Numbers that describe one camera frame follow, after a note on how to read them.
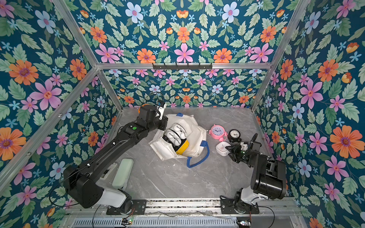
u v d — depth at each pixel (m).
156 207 0.75
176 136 0.87
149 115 0.58
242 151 0.81
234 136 0.99
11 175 0.49
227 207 0.73
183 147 0.89
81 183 0.39
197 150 0.84
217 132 1.01
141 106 0.57
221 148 0.92
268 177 0.46
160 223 0.77
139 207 0.73
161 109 0.68
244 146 0.88
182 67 0.93
